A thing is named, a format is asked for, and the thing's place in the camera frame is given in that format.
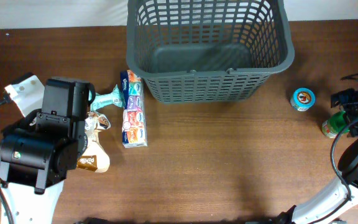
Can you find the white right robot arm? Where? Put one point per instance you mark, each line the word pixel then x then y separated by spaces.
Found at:
pixel 341 193

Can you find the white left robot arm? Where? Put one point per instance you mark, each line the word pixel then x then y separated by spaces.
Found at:
pixel 38 150

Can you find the colourful Kleenex tissue pack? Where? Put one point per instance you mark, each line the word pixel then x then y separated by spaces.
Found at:
pixel 134 132

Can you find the grey plastic lattice basket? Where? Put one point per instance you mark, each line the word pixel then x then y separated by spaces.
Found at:
pixel 190 51

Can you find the green capped jar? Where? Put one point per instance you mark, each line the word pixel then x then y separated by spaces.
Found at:
pixel 332 126

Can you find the blue lidded round tin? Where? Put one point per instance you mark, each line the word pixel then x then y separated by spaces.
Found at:
pixel 302 99

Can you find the brown cream snack bag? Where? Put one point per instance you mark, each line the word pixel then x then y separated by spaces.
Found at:
pixel 94 158

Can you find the mint green wipes packet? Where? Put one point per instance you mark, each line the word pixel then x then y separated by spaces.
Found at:
pixel 113 98

